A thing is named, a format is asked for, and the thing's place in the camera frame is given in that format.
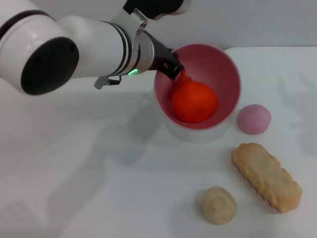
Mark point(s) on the orange toy pear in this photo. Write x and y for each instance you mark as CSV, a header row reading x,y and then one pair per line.
x,y
195,104

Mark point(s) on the golden fried cutlet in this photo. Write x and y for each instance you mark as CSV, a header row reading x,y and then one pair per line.
x,y
267,176

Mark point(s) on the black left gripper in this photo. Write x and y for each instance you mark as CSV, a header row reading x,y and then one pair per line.
x,y
159,55

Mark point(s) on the pink round bun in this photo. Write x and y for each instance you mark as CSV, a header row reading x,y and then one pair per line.
x,y
253,119

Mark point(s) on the beige swirl bun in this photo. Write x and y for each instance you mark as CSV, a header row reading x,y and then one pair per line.
x,y
218,205

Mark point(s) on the pink plastic bowl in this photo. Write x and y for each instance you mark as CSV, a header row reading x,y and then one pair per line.
x,y
223,81

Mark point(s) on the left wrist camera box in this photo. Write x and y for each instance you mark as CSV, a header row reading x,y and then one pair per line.
x,y
161,6

